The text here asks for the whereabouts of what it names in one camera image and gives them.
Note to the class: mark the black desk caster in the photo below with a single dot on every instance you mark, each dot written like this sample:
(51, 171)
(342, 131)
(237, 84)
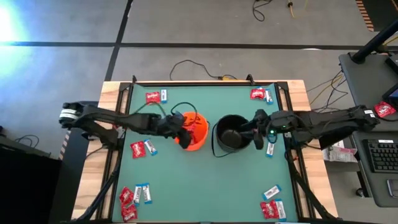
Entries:
(360, 193)

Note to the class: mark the red candy packet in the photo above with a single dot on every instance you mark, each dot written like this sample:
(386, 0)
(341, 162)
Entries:
(274, 209)
(384, 109)
(265, 211)
(129, 213)
(257, 94)
(138, 149)
(126, 196)
(152, 97)

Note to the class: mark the grey computer mouse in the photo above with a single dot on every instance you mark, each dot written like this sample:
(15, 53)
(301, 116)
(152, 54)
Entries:
(393, 188)

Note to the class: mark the black cabinet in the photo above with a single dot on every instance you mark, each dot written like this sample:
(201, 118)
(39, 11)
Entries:
(28, 186)

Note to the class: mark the black halloween bucket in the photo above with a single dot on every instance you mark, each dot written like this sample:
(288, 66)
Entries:
(231, 137)

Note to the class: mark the orange halloween bucket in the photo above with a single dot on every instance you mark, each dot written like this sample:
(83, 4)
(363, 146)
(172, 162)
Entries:
(200, 130)

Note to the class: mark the dark screen device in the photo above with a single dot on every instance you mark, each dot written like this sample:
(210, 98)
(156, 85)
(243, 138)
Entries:
(392, 95)

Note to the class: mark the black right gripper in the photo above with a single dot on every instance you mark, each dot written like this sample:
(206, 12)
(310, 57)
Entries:
(264, 121)

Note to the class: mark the black table frame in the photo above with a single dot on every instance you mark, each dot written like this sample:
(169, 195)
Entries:
(309, 195)

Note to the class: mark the black keyboard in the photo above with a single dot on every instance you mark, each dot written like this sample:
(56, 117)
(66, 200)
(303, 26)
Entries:
(382, 155)

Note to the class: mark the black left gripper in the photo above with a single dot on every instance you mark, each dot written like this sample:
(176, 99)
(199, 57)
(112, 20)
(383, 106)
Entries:
(171, 124)

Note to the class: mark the orange black striped strip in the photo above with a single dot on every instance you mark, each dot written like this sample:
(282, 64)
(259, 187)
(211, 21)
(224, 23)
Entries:
(365, 15)

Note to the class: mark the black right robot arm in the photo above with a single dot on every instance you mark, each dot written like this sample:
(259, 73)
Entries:
(326, 123)

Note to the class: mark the black monitor pole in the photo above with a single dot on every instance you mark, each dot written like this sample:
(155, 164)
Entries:
(376, 40)

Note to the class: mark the white blue Hershey's bar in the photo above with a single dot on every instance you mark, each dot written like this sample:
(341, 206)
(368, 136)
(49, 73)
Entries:
(146, 193)
(163, 96)
(137, 194)
(270, 150)
(269, 96)
(150, 147)
(280, 210)
(272, 192)

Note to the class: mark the clear plastic candy bag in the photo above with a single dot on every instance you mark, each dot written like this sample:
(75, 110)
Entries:
(340, 154)

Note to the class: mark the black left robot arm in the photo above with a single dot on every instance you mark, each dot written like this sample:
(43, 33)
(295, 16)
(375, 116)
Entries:
(102, 116)

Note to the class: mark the grey desk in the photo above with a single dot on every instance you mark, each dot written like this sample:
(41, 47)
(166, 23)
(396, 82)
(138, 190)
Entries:
(367, 81)

